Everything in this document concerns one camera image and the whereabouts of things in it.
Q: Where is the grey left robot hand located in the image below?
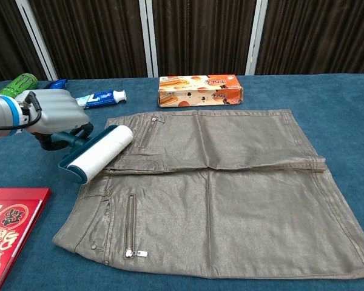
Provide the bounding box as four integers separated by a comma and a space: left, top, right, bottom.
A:
15, 89, 95, 151

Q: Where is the teal and white lint roller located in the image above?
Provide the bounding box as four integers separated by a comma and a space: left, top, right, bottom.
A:
41, 124, 135, 185

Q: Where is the blue snack wrapper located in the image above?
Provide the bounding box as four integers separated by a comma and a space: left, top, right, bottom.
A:
44, 78, 69, 90

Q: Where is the green energy drink can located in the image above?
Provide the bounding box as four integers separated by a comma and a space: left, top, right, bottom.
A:
0, 72, 39, 98

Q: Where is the blue and white toothpaste tube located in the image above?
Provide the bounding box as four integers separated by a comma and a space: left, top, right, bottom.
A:
75, 89, 127, 110

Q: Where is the dark pleated screen panel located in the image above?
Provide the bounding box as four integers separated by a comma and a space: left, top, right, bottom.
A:
29, 0, 149, 80
151, 0, 257, 77
0, 0, 48, 87
255, 0, 364, 76

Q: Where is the red spiral calendar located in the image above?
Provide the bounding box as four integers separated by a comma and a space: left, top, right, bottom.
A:
0, 187, 52, 289

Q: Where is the orange snack box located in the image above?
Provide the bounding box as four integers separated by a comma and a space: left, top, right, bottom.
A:
158, 74, 243, 108

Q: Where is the taupe shiny zip skirt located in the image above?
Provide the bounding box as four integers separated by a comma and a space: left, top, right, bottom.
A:
52, 109, 364, 279

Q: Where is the blue felt table cover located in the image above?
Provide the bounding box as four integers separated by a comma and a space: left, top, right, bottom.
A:
0, 73, 364, 291

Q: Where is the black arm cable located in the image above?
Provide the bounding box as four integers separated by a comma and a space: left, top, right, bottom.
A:
0, 90, 43, 132

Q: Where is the white screen frame post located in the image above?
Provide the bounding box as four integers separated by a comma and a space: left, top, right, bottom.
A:
138, 0, 159, 78
244, 0, 268, 76
15, 0, 59, 81

